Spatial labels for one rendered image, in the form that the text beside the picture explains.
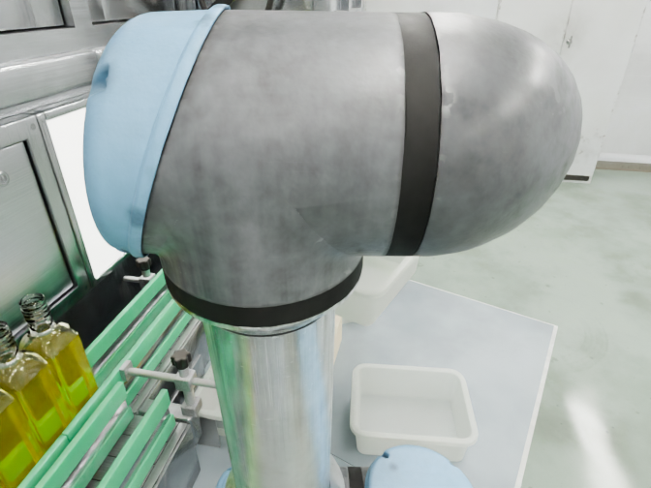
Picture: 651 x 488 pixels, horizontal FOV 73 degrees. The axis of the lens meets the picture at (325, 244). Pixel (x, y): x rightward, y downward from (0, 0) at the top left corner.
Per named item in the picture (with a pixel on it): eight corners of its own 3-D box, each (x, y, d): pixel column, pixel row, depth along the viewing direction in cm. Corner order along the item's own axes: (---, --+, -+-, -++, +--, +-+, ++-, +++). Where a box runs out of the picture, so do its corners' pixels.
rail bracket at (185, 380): (138, 393, 76) (121, 338, 70) (230, 408, 74) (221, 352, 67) (128, 407, 74) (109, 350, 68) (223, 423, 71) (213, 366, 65)
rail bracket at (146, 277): (137, 301, 100) (124, 251, 94) (165, 305, 99) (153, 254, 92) (127, 313, 97) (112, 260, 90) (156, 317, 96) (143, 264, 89)
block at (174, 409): (155, 421, 80) (148, 394, 76) (204, 430, 78) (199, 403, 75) (144, 439, 77) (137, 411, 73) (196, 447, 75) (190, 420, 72)
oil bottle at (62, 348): (80, 413, 73) (40, 312, 63) (111, 419, 72) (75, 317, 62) (57, 443, 68) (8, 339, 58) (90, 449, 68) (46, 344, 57)
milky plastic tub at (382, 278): (427, 274, 82) (434, 232, 77) (373, 346, 65) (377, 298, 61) (346, 247, 90) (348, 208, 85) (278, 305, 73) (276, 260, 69)
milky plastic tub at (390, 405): (351, 391, 96) (352, 361, 91) (456, 398, 94) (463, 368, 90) (348, 466, 81) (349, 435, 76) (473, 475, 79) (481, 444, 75)
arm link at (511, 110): (791, 14, 15) (442, 15, 58) (457, 9, 14) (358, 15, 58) (664, 305, 20) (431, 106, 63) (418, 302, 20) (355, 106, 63)
